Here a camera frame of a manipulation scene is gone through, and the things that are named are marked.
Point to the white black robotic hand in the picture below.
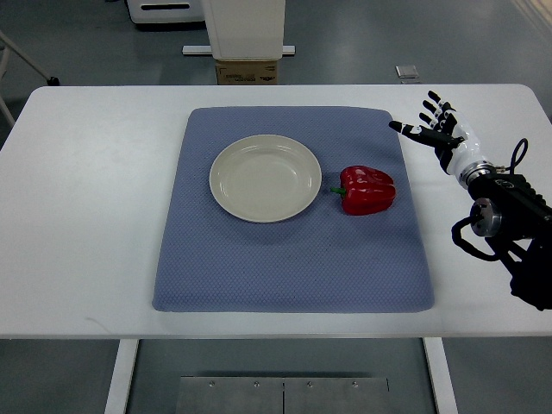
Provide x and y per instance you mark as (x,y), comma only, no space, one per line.
(447,131)

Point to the red bell pepper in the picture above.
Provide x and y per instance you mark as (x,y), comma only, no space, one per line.
(365,190)

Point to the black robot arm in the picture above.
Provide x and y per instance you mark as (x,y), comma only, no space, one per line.
(509,222)

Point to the small grey floor plate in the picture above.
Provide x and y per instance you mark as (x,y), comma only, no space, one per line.
(407,72)

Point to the cream round plate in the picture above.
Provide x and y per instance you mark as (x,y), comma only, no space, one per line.
(265,178)

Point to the grey metal floor plate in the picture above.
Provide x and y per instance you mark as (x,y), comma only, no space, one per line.
(283,395)

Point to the brown cardboard box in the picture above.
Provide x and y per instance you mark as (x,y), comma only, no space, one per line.
(247,72)

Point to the white table leg right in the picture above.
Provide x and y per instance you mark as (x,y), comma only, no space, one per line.
(441,383)

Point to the white table leg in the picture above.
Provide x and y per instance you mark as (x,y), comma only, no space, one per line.
(441,383)
(122,376)

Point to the white machine with slot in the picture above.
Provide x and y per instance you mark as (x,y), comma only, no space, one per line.
(164,11)

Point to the white table leg left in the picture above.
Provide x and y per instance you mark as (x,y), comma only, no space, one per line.
(122,376)

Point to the white wheeled stand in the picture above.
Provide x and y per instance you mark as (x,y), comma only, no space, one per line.
(25,66)

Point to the white pedestal column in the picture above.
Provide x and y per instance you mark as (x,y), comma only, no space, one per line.
(243,30)

